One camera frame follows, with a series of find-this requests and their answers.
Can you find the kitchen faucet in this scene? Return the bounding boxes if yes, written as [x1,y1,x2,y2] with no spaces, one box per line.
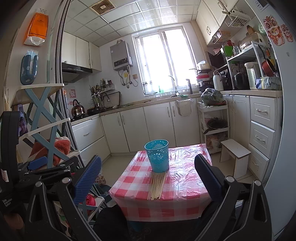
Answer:
[169,75,180,97]

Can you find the pink checkered tablecloth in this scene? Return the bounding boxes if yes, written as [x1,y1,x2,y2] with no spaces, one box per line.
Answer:
[109,144,212,222]

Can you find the small white step stool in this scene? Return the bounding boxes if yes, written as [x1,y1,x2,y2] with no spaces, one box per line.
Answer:
[220,139,251,179]

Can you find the orange plush toy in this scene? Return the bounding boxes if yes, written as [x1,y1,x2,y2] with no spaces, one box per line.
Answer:
[28,136,72,166]

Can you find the bamboo chopstick bundle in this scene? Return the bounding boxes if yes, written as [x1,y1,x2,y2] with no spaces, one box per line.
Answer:
[147,172,167,201]

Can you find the white rolling storage cart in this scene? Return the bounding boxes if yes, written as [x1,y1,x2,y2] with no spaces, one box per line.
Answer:
[197,100,230,154]

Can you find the blue perforated plastic bucket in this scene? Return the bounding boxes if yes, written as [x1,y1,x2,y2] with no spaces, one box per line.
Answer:
[144,140,169,173]

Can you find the steel whistling kettle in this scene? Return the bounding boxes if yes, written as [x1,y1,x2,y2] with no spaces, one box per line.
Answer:
[71,99,85,118]

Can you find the white hanging trash bin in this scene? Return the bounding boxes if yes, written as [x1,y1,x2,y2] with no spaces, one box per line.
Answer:
[175,98,193,116]

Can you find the green bag of vegetables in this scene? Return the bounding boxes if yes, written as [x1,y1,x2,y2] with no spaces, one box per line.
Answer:
[201,88,224,106]

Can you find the blue and white shelf unit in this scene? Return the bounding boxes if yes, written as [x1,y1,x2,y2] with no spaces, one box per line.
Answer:
[10,83,110,223]

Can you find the black rice cooker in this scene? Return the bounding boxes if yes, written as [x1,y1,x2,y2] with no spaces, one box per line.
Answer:
[233,72,250,90]

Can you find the white thermos flask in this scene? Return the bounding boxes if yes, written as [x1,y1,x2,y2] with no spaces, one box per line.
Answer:
[213,71,224,91]

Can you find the black range hood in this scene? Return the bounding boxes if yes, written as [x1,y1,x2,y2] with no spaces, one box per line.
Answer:
[62,63,93,84]

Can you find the white electric water boiler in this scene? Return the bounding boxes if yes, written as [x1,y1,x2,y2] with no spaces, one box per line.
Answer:
[244,62,261,89]

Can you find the red saucepan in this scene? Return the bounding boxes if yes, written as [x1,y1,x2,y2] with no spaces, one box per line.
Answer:
[258,45,276,77]

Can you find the orange paper bag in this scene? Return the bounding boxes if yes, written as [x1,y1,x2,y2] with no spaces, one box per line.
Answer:
[23,8,49,47]

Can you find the red lion sticker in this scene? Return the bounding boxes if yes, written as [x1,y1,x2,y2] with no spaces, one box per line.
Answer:
[263,15,285,46]

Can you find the wall utensil rack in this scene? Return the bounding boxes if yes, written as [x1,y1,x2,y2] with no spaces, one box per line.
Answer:
[89,79,115,109]

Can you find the grey wall water heater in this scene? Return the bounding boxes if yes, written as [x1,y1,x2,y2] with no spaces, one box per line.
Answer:
[110,41,132,71]

